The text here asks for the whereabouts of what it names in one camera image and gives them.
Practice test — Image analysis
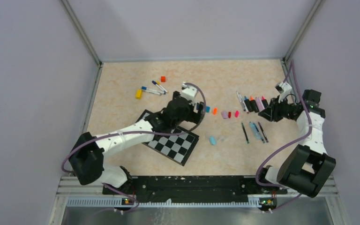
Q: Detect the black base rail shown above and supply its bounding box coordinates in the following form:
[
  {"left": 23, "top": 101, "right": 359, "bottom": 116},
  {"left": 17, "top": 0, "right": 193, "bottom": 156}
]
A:
[{"left": 120, "top": 175, "right": 287, "bottom": 203}]

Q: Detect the pale purple highlighter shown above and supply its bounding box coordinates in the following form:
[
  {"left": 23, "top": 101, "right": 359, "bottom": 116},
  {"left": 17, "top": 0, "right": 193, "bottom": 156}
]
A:
[{"left": 255, "top": 97, "right": 265, "bottom": 112}]

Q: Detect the light blue highlighter cap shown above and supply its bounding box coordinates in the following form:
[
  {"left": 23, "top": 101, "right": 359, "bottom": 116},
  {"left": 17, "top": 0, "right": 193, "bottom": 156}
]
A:
[{"left": 209, "top": 136, "right": 217, "bottom": 146}]

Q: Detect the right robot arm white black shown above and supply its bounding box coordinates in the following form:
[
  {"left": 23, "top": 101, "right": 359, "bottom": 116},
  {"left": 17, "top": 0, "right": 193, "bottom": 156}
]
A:
[{"left": 256, "top": 90, "right": 336, "bottom": 198}]

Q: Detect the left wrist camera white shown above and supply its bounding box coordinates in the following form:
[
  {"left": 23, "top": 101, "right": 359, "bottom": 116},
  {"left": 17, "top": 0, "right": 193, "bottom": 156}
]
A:
[{"left": 180, "top": 82, "right": 199, "bottom": 102}]

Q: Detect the thin dark pen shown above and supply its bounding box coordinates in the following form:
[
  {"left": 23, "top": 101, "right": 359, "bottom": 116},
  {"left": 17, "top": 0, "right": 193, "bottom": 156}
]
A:
[{"left": 258, "top": 122, "right": 269, "bottom": 143}]

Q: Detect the black white chessboard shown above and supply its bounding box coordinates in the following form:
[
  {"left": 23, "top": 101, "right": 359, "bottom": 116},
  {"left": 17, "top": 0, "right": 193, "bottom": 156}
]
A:
[{"left": 135, "top": 109, "right": 200, "bottom": 167}]

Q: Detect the black highlighter orange cap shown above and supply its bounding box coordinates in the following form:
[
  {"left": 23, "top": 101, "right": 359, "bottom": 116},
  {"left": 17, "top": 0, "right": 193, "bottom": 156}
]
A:
[{"left": 249, "top": 96, "right": 259, "bottom": 113}]

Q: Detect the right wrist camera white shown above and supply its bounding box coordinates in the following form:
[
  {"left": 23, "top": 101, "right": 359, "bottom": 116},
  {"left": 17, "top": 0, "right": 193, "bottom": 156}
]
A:
[{"left": 275, "top": 82, "right": 293, "bottom": 103}]

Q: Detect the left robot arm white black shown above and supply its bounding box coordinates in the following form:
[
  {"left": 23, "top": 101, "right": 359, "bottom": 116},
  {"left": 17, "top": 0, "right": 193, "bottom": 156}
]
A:
[{"left": 64, "top": 86, "right": 205, "bottom": 194}]

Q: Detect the black highlighter blue tip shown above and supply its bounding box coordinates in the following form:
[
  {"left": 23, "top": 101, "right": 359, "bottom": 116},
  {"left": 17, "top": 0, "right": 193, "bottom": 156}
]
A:
[{"left": 244, "top": 96, "right": 254, "bottom": 113}]

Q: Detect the light blue eraser bar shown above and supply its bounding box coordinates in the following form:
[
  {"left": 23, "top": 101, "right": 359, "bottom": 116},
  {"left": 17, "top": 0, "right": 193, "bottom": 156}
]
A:
[{"left": 249, "top": 122, "right": 261, "bottom": 140}]

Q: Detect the pale purple highlighter cap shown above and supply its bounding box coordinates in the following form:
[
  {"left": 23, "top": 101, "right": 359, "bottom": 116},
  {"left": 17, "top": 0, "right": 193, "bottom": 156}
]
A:
[{"left": 221, "top": 111, "right": 228, "bottom": 119}]

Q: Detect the black highlighter pink cap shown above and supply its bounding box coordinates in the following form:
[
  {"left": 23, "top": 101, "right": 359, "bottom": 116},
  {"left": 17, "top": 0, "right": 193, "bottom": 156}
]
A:
[{"left": 261, "top": 96, "right": 269, "bottom": 109}]

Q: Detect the yellow block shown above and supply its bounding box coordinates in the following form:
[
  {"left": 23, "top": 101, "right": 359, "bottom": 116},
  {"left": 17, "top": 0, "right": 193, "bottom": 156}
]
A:
[{"left": 135, "top": 89, "right": 143, "bottom": 100}]

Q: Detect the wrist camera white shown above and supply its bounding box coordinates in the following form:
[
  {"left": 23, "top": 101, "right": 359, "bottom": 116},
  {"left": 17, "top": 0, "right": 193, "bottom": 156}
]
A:
[
  {"left": 180, "top": 82, "right": 199, "bottom": 102},
  {"left": 275, "top": 82, "right": 293, "bottom": 103}
]

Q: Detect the black gel pen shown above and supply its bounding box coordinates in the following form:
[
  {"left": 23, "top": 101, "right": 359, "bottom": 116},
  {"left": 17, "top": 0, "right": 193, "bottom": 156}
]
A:
[{"left": 241, "top": 122, "right": 250, "bottom": 144}]

